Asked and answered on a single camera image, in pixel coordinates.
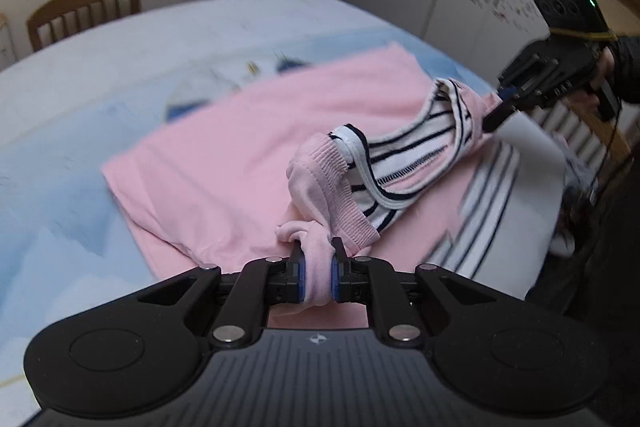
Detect pink sweatshirt with striped trim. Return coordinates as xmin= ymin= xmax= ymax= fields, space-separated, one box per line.
xmin=98 ymin=40 xmax=569 ymax=327

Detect person right hand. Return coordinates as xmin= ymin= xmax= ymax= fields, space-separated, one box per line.
xmin=564 ymin=48 xmax=615 ymax=109

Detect wooden chair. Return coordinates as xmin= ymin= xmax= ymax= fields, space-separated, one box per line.
xmin=26 ymin=0 xmax=141 ymax=52

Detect black camera box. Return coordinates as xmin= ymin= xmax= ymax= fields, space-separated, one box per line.
xmin=534 ymin=0 xmax=611 ymax=38

